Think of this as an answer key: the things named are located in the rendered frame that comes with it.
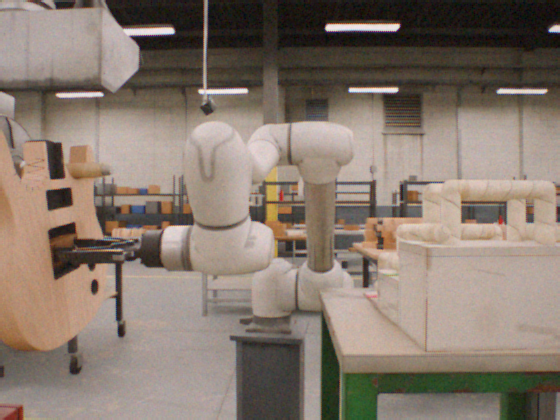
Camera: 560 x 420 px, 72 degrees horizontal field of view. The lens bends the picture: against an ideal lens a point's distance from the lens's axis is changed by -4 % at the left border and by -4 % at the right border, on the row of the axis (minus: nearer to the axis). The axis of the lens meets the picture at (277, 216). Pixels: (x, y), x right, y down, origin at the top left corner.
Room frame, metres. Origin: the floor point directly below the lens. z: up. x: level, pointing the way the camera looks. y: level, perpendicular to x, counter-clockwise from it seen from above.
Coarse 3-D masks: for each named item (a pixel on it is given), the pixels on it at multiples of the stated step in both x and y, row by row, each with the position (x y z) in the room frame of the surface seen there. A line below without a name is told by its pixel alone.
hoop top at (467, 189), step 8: (448, 184) 0.65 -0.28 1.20; (456, 184) 0.64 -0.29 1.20; (464, 184) 0.64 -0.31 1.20; (472, 184) 0.64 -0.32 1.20; (480, 184) 0.64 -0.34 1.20; (488, 184) 0.64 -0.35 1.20; (496, 184) 0.64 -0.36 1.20; (504, 184) 0.64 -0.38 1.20; (512, 184) 0.65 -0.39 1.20; (520, 184) 0.64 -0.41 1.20; (528, 184) 0.65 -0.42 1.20; (536, 184) 0.65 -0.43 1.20; (544, 184) 0.65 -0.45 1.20; (552, 184) 0.65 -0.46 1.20; (464, 192) 0.64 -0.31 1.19; (472, 192) 0.64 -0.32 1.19; (480, 192) 0.64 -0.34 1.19; (488, 192) 0.64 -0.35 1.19; (496, 192) 0.64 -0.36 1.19; (504, 192) 0.64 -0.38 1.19; (512, 192) 0.64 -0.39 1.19; (520, 192) 0.64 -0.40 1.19; (528, 192) 0.64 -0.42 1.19; (536, 192) 0.64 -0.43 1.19; (544, 192) 0.64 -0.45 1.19
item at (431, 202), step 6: (426, 192) 0.73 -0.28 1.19; (432, 192) 0.72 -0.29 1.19; (426, 198) 0.73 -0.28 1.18; (432, 198) 0.72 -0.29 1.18; (438, 198) 0.73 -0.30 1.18; (426, 204) 0.73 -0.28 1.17; (432, 204) 0.72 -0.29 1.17; (438, 204) 0.73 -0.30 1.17; (426, 210) 0.73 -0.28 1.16; (432, 210) 0.72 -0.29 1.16; (438, 210) 0.73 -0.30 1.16; (426, 216) 0.73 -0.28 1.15; (432, 216) 0.72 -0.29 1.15; (438, 216) 0.73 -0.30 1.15; (426, 222) 0.73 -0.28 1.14; (432, 222) 0.72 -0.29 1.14; (438, 222) 0.73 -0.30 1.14; (426, 240) 0.73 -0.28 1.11
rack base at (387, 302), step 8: (384, 272) 0.89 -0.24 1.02; (392, 272) 0.89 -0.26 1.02; (384, 280) 0.88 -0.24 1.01; (392, 280) 0.82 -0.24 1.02; (384, 288) 0.87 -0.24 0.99; (392, 288) 0.81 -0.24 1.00; (384, 296) 0.87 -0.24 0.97; (392, 296) 0.81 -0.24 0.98; (384, 304) 0.87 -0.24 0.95; (392, 304) 0.81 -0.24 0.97; (384, 312) 0.87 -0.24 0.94; (392, 312) 0.81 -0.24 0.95; (392, 320) 0.81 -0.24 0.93
